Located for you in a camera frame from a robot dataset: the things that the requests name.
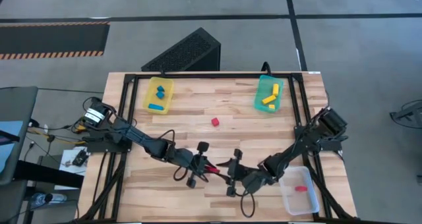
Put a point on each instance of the small yellow cube block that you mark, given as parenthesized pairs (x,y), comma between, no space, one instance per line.
(271,106)

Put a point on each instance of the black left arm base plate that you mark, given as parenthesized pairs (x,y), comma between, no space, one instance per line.
(99,147)

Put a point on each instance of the small blue block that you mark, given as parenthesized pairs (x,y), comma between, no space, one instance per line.
(160,88)

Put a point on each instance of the small black device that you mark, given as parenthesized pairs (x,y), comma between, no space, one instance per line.
(80,158)

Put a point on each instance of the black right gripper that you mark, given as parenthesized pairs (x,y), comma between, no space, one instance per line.
(250,181)

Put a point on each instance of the short red block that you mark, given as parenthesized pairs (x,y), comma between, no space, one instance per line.
(300,188)

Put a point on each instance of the small red cube block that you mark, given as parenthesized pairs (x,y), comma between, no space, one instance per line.
(215,121)

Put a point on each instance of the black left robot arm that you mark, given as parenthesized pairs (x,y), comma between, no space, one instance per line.
(138,138)

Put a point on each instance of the black computer case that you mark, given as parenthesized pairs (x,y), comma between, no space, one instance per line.
(184,52)

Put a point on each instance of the blue panel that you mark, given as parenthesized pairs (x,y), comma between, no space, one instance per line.
(8,141)

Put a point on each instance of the blue rectangular block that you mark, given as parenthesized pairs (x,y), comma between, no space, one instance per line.
(155,106)

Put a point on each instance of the yellow translucent plastic bin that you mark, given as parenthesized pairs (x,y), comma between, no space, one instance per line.
(158,100)

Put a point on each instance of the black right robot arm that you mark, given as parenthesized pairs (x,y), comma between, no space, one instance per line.
(296,148)

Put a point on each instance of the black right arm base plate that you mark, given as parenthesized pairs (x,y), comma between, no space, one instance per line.
(331,146)

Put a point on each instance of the black aluminium table frame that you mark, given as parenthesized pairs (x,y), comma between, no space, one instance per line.
(214,75)

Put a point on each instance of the long yellow block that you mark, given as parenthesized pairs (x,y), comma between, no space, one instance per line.
(269,99)

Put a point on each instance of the clear water bottle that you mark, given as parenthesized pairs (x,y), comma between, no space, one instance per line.
(49,198)

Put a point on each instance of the green translucent plastic bin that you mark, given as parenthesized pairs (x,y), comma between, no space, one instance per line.
(263,89)

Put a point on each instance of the black hazard striped mat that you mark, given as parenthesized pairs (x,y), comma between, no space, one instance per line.
(52,39)

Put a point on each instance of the black shelf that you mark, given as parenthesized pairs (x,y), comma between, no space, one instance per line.
(49,174)

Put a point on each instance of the grey side table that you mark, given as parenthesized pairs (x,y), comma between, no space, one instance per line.
(16,105)

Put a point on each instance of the clear plastic bin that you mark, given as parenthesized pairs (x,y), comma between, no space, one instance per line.
(298,201)

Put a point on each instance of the white paper sheet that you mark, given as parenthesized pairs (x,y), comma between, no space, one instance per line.
(67,169)

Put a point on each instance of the yellow cylinder block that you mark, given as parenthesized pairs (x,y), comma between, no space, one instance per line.
(275,89)

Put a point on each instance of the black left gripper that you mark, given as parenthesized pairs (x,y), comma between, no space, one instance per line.
(194,163)

